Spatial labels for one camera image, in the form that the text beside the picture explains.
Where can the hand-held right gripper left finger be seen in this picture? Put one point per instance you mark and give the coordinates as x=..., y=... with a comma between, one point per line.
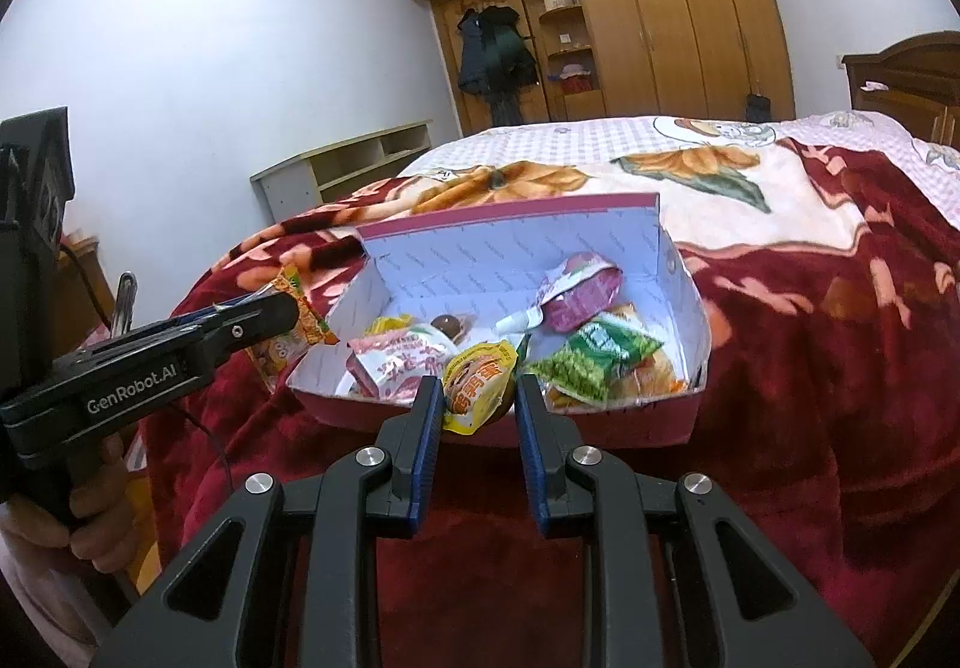
x=427, y=443

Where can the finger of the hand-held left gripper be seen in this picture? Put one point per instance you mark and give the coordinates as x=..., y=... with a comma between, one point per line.
x=255, y=327
x=199, y=317

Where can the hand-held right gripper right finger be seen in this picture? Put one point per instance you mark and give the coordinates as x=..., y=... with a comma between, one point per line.
x=531, y=458

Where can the small orange snack packet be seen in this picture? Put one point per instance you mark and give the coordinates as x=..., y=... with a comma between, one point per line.
x=315, y=330

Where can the yellow snack packet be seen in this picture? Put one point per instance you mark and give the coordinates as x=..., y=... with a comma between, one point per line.
x=476, y=390

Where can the pink white snack pouch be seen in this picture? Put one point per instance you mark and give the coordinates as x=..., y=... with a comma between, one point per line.
x=397, y=360

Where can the green pea snack packet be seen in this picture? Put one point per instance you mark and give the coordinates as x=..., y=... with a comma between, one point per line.
x=574, y=372

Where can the orange rice cracker packet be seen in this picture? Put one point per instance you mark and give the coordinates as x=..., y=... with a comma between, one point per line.
x=652, y=375

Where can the pink purple spout pouch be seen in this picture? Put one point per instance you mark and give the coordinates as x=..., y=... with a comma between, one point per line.
x=581, y=297

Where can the pink cardboard box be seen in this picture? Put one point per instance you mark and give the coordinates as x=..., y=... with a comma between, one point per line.
x=510, y=240

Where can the person's left hand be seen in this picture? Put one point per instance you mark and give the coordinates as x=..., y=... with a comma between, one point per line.
x=109, y=510

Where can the metal hook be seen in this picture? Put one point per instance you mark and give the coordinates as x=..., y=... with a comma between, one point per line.
x=124, y=300

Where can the wooden desk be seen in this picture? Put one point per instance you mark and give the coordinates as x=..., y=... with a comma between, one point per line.
x=82, y=293

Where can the grey low shelf unit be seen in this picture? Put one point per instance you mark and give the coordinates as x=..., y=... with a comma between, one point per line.
x=289, y=184

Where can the red floral blanket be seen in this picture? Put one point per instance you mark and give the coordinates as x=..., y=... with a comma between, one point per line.
x=825, y=375

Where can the pink checked bedsheet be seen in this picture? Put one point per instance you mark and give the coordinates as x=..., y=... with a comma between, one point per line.
x=585, y=139

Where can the dark hanging coats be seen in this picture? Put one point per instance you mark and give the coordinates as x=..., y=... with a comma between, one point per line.
x=495, y=60

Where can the black bag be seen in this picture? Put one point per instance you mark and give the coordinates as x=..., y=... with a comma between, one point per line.
x=757, y=109

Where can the wooden wardrobe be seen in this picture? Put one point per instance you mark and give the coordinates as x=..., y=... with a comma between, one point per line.
x=697, y=15

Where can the white tissue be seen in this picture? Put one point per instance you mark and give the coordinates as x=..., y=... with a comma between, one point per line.
x=874, y=86

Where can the wooden headboard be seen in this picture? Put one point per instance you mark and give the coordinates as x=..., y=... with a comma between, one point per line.
x=907, y=75

